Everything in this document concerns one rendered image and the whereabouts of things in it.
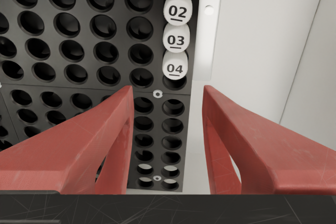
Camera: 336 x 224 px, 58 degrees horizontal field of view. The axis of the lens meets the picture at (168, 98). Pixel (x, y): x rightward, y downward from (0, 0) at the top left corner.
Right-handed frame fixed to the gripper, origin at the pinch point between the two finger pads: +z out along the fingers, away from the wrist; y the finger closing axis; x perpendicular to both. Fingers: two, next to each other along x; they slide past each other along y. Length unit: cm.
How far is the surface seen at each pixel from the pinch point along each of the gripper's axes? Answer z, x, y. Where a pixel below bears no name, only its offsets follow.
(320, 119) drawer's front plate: 4.5, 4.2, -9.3
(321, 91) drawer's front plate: 5.6, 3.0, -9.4
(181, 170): 4.2, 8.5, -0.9
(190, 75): 4.0, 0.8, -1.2
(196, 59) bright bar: 9.2, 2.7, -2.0
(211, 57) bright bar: 9.1, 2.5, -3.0
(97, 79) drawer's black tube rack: 4.4, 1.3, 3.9
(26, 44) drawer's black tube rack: 4.6, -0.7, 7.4
